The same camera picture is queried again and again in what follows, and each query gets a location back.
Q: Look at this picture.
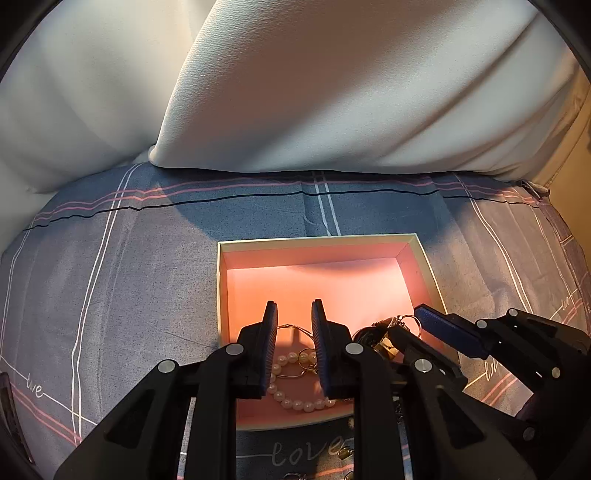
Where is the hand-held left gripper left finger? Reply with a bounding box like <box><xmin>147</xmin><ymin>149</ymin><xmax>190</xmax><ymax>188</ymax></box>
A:
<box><xmin>55</xmin><ymin>301</ymin><xmax>279</xmax><ymax>480</ymax></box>

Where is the large white pillow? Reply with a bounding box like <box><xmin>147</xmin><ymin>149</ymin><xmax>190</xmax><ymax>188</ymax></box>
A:
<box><xmin>150</xmin><ymin>0</ymin><xmax>583</xmax><ymax>182</ymax></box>

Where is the dark strap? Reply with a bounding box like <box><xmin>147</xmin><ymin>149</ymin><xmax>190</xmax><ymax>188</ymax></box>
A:
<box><xmin>0</xmin><ymin>371</ymin><xmax>33</xmax><ymax>464</ymax></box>

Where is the key ring with keys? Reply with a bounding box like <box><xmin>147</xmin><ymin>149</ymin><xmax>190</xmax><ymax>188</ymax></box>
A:
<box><xmin>353</xmin><ymin>318</ymin><xmax>407</xmax><ymax>363</ymax></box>

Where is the pink-lined cardboard box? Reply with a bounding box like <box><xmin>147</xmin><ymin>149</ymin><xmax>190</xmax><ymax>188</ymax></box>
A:
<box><xmin>216</xmin><ymin>233</ymin><xmax>448</xmax><ymax>432</ymax></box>

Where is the blue plaid bedsheet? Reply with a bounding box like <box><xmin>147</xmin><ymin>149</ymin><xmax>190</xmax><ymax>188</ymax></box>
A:
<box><xmin>0</xmin><ymin>161</ymin><xmax>591</xmax><ymax>480</ymax></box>

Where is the white pearl bracelet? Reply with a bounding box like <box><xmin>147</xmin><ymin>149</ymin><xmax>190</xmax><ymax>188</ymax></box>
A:
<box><xmin>268</xmin><ymin>352</ymin><xmax>338</xmax><ymax>414</ymax></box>

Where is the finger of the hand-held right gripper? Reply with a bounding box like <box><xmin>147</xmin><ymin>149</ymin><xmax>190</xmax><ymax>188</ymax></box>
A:
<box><xmin>414</xmin><ymin>305</ymin><xmax>591</xmax><ymax>393</ymax></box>
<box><xmin>388</xmin><ymin>327</ymin><xmax>539</xmax><ymax>441</ymax></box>

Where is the silver hoop earring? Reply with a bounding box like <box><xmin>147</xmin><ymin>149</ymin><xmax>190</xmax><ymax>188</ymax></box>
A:
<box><xmin>276</xmin><ymin>324</ymin><xmax>319</xmax><ymax>345</ymax></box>
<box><xmin>396</xmin><ymin>315</ymin><xmax>422</xmax><ymax>339</ymax></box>

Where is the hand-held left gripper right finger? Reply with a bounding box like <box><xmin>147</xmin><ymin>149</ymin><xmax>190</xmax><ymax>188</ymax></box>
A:
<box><xmin>311</xmin><ymin>299</ymin><xmax>536</xmax><ymax>480</ymax></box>

